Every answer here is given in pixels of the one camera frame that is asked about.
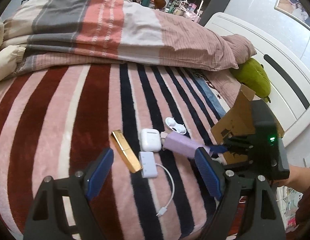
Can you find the person's right forearm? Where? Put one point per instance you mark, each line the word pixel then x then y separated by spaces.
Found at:
pixel 299 179

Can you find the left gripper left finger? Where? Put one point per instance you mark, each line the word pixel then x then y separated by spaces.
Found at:
pixel 61 208

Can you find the brown cardboard box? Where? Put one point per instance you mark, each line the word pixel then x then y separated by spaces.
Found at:
pixel 237 121

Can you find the person's right hand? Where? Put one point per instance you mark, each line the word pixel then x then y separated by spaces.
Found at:
pixel 276 183

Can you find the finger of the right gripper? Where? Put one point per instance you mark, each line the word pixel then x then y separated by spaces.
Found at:
pixel 217 149

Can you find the striped plush blanket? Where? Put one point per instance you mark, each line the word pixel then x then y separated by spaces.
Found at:
pixel 54 122

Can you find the purple power bank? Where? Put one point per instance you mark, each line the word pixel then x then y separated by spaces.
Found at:
pixel 181 144

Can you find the framed wall picture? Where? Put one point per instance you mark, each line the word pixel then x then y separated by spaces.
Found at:
pixel 295 10

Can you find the white usb adapter with cable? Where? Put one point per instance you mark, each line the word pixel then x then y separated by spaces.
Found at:
pixel 149 171

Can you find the cream blanket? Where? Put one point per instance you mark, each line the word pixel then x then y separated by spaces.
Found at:
pixel 9 56

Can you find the pink pillow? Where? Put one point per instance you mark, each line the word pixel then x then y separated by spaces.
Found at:
pixel 241 47

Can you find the white earbuds case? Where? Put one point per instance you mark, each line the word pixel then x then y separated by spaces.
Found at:
pixel 150 140

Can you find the gold rectangular lighter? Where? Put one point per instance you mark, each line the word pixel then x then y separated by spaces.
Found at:
pixel 125 151

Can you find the green plush toy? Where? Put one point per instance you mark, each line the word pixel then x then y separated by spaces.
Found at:
pixel 252 74

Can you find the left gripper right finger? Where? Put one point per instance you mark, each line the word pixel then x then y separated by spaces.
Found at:
pixel 261 218

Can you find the white bed headboard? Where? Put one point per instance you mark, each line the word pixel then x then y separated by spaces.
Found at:
pixel 288 75

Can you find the pink grey patchwork duvet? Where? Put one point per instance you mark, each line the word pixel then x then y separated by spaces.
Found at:
pixel 119 30

